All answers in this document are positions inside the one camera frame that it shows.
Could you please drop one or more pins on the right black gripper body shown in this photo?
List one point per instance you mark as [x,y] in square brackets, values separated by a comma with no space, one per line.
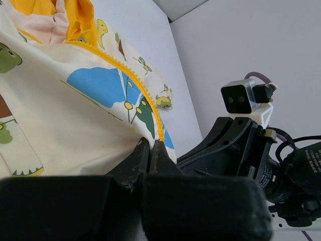
[255,160]

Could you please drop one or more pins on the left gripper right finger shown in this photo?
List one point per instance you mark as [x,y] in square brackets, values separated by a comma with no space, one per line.
[183,207]

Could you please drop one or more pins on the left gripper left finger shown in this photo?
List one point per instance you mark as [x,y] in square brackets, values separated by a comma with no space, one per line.
[68,208]

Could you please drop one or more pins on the cream dinosaur print hooded jacket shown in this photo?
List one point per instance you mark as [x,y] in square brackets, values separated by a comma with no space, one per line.
[75,96]

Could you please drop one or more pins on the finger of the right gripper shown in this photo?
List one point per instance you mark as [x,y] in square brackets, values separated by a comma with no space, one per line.
[222,158]
[220,127]

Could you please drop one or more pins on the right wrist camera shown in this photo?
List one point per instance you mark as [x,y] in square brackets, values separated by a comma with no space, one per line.
[246,98]

